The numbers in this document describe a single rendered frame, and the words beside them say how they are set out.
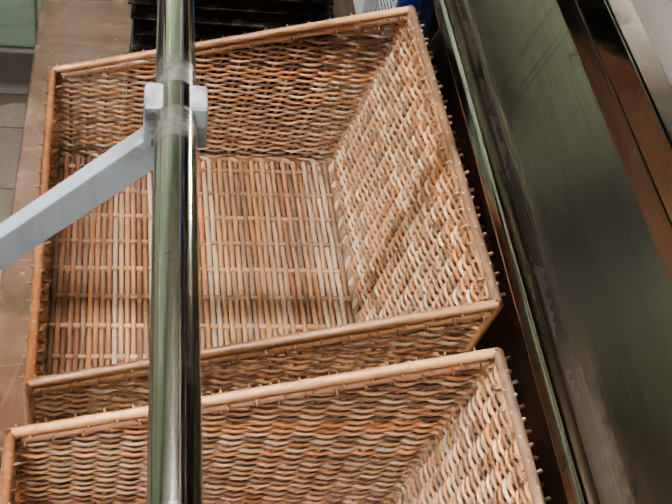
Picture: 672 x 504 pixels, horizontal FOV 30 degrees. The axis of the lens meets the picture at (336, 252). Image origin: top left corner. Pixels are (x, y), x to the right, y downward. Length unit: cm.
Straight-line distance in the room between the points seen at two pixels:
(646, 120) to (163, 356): 45
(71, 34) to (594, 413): 123
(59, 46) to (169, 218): 122
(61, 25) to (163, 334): 136
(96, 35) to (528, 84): 92
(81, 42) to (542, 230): 103
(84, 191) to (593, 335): 43
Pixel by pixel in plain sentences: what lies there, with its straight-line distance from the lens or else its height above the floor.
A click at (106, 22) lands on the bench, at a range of 207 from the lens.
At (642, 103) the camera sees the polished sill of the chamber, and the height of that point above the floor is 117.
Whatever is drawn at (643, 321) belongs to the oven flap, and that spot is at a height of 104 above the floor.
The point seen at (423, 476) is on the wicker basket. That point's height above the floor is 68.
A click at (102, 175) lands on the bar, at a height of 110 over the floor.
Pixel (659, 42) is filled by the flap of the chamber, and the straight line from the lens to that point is 61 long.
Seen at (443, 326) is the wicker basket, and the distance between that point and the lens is 127.
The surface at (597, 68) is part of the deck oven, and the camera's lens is 111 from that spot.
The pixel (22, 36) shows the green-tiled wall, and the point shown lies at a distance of 283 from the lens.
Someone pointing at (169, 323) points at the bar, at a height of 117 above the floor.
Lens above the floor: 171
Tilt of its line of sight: 42 degrees down
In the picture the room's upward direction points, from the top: 10 degrees clockwise
